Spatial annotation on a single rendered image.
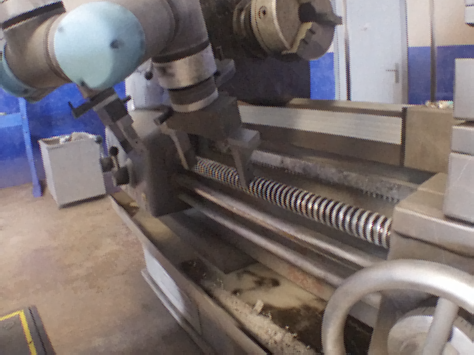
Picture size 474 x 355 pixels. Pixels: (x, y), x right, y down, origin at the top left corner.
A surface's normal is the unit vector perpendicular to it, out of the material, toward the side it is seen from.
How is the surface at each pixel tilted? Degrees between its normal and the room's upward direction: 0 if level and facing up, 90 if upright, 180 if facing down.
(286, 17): 90
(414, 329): 90
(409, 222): 90
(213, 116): 114
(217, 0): 90
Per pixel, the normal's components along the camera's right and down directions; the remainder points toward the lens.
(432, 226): -0.81, 0.18
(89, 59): -0.23, 0.63
